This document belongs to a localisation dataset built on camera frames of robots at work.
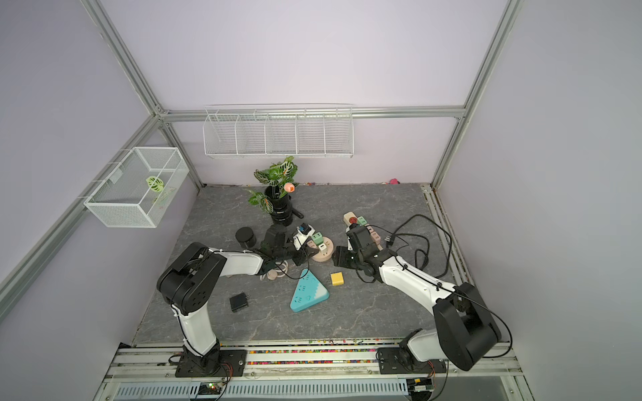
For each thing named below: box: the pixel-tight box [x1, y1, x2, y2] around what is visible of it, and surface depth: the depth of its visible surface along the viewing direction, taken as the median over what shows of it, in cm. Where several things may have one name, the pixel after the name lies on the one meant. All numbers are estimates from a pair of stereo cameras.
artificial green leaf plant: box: [245, 155, 300, 214], surface depth 88 cm
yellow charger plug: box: [330, 271, 345, 287], surface depth 91 cm
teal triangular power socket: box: [289, 268, 331, 313], surface depth 86 cm
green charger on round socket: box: [310, 231, 324, 246], surface depth 96 cm
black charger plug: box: [229, 292, 250, 313], surface depth 86 cm
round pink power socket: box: [310, 236, 335, 263], surface depth 96 cm
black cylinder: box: [234, 226, 257, 249], surface depth 101 cm
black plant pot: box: [264, 184, 294, 228], surface depth 102 cm
